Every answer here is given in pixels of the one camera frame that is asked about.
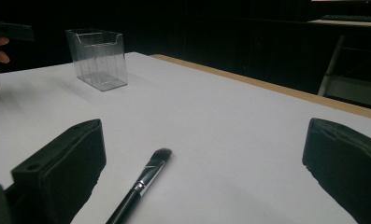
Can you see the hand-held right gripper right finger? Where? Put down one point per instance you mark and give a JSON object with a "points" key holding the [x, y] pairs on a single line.
{"points": [[345, 161]]}

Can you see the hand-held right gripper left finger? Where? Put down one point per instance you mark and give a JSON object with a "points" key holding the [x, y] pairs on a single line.
{"points": [[64, 168]]}

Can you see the black makeup brush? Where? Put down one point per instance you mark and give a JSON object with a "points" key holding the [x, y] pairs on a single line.
{"points": [[142, 180]]}

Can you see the clear plastic holder box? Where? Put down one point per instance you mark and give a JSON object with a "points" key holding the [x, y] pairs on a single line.
{"points": [[99, 59]]}

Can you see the white side desk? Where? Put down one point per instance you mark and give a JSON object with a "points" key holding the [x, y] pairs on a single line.
{"points": [[345, 22]]}

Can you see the dark keyboard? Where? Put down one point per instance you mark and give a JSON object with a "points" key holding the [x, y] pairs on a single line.
{"points": [[351, 18]]}

